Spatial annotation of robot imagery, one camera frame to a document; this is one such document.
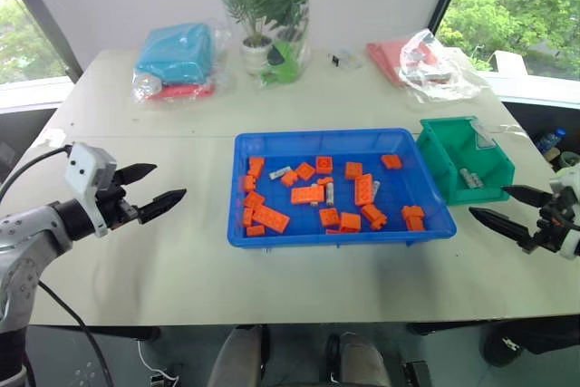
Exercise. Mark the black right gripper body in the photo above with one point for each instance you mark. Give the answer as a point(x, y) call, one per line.
point(550, 224)

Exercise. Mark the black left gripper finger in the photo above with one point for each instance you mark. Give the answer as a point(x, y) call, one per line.
point(163, 202)
point(138, 171)

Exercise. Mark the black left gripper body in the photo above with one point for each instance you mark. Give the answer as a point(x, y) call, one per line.
point(115, 211)

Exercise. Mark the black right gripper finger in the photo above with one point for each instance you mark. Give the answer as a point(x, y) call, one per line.
point(498, 225)
point(528, 194)

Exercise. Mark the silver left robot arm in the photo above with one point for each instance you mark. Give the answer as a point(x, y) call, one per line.
point(27, 229)

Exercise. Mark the green plastic bin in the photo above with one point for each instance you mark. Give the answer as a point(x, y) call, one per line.
point(448, 158)

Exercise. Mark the green cup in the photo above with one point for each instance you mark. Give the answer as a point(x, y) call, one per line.
point(570, 161)

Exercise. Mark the plastic water bottle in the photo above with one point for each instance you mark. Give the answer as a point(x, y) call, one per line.
point(550, 140)

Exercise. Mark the red folded cloth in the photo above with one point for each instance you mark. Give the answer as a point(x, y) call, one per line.
point(186, 91)
point(385, 58)

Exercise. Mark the long orange building block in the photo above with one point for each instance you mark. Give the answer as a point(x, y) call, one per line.
point(364, 190)
point(307, 195)
point(271, 218)

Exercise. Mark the black rounded shape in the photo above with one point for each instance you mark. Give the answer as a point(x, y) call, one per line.
point(521, 341)

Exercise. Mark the turquoise folded cloth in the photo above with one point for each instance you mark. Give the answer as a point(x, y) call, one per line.
point(176, 51)

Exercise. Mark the crumpled clear plastic bag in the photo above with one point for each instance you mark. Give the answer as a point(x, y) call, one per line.
point(453, 81)

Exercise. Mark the blue plastic tray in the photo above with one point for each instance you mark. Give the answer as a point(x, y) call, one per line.
point(344, 237)

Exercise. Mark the white plant pot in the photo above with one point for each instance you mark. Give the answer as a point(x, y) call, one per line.
point(254, 56)

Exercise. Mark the grey rounded shape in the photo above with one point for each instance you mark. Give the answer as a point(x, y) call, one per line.
point(235, 357)
point(360, 360)

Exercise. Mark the green plastic toy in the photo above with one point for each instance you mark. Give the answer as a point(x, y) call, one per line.
point(283, 67)

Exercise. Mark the small clear plastic bag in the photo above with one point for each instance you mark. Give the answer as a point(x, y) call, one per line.
point(351, 60)

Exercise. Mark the small black clip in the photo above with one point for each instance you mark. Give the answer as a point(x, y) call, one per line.
point(335, 60)

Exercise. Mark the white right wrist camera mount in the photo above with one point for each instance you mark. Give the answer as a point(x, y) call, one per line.
point(566, 183)

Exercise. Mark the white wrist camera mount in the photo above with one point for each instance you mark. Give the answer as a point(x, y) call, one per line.
point(84, 165)
point(566, 183)

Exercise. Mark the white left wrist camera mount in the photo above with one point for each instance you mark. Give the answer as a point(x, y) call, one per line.
point(84, 165)

